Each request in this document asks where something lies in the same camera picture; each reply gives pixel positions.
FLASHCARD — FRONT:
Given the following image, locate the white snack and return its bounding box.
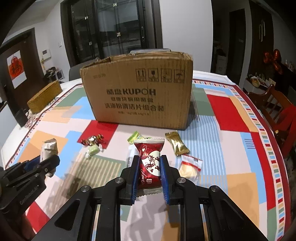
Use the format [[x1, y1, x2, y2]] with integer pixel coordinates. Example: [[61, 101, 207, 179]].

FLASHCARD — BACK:
[[40, 138, 58, 163]]

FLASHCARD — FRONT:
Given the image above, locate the red heart snack packet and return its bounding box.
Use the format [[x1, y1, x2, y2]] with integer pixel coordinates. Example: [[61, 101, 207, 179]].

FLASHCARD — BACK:
[[134, 138, 165, 197]]

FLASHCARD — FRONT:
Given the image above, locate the light green candy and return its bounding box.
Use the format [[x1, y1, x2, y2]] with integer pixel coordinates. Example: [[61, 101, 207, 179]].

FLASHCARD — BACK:
[[85, 144, 103, 159]]

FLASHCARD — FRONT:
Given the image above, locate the left hand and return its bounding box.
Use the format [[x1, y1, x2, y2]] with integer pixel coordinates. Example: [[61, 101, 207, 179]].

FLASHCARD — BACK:
[[0, 212, 36, 240]]

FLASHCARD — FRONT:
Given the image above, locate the clear packet yellow cracker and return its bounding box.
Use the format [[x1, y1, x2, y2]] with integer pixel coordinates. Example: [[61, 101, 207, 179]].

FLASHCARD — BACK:
[[179, 154, 203, 185]]

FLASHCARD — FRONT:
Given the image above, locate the black white bar packet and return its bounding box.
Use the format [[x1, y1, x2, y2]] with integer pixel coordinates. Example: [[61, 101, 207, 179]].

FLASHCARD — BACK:
[[126, 147, 138, 167]]

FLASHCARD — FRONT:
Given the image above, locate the gold wrapped snack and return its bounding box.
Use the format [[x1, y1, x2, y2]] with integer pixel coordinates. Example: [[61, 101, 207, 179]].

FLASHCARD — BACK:
[[165, 131, 190, 156]]

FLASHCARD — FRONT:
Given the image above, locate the green snack packet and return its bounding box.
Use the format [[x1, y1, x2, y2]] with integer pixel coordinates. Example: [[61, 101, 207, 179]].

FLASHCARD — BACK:
[[127, 131, 151, 145]]

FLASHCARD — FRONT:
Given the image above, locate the red gold wrapped candy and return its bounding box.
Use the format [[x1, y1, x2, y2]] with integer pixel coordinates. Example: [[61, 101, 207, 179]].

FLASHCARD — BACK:
[[81, 134, 105, 146]]

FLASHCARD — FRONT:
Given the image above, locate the woven rattan box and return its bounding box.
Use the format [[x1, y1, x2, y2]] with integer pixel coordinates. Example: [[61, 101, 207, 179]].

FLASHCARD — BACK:
[[27, 80, 62, 114]]

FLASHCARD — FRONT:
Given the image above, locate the colourful patterned tablecloth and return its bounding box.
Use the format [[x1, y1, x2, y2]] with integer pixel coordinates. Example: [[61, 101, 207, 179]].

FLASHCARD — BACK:
[[1, 71, 291, 240]]

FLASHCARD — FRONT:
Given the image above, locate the brown cardboard box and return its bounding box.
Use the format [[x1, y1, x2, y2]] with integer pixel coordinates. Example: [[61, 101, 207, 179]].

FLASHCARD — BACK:
[[80, 51, 193, 130]]

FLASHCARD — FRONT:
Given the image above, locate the red fu door poster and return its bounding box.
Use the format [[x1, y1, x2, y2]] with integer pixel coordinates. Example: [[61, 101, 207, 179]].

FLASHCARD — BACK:
[[6, 50, 27, 88]]

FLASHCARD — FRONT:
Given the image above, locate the grey chair left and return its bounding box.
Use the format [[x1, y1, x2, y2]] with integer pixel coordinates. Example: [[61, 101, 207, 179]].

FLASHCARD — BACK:
[[68, 58, 100, 81]]

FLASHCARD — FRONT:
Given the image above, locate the grey chair behind box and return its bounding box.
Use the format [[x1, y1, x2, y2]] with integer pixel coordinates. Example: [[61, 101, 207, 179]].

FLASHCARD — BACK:
[[130, 48, 171, 55]]

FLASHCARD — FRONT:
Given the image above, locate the red wooden chair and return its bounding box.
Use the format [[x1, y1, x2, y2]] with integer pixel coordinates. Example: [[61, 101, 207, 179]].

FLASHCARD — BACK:
[[247, 84, 295, 158]]

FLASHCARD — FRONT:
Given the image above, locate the red balloon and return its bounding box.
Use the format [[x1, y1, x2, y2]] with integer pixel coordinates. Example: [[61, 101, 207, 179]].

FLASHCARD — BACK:
[[263, 49, 282, 74]]

